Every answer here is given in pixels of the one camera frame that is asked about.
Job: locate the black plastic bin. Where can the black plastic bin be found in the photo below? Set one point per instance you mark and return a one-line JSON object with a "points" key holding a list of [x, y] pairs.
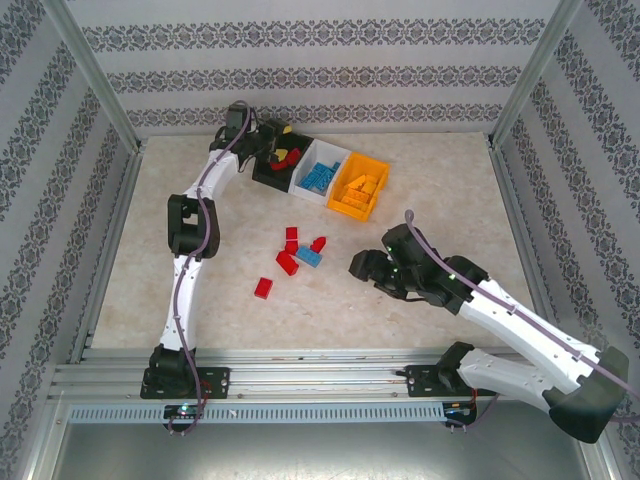
{"points": [[265, 176]]}

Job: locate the aluminium frame side rail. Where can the aluminium frame side rail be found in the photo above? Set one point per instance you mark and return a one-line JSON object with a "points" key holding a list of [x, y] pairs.
{"points": [[529, 250], [109, 250]]}

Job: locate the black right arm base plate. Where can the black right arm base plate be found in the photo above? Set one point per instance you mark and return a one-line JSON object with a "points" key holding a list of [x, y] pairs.
{"points": [[420, 381]]}

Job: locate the wide aluminium mounting rail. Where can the wide aluminium mounting rail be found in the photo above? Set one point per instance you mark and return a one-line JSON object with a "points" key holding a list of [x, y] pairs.
{"points": [[310, 375]]}

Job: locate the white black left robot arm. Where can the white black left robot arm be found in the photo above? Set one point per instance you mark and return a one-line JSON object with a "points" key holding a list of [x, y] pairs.
{"points": [[185, 295]]}

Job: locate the red sloped lego brick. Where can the red sloped lego brick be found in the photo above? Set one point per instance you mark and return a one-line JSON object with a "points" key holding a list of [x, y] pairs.
{"points": [[318, 244]]}

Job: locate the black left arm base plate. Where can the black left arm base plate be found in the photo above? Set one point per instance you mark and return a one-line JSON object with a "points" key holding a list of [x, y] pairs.
{"points": [[215, 382]]}

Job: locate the orange plastic bin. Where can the orange plastic bin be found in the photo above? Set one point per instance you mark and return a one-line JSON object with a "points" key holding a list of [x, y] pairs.
{"points": [[350, 212]]}

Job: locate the aluminium frame post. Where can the aluminium frame post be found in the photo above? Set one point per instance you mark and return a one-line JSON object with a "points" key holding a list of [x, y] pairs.
{"points": [[534, 75], [95, 75]]}

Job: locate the small circuit board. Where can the small circuit board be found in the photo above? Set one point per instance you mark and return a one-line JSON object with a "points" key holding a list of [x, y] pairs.
{"points": [[459, 410], [184, 411]]}

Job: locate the white plastic bin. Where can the white plastic bin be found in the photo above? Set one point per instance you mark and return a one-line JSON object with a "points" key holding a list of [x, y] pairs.
{"points": [[307, 195]]}

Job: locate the orange sloped lego brick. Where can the orange sloped lego brick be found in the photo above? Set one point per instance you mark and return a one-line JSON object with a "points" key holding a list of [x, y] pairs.
{"points": [[361, 181]]}

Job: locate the blue lego brick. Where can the blue lego brick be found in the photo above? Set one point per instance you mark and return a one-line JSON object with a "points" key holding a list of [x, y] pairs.
{"points": [[320, 168], [310, 257], [326, 184], [335, 166], [312, 181]]}

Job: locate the grey metal panel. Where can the grey metal panel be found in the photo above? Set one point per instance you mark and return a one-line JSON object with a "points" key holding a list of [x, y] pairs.
{"points": [[320, 455]]}

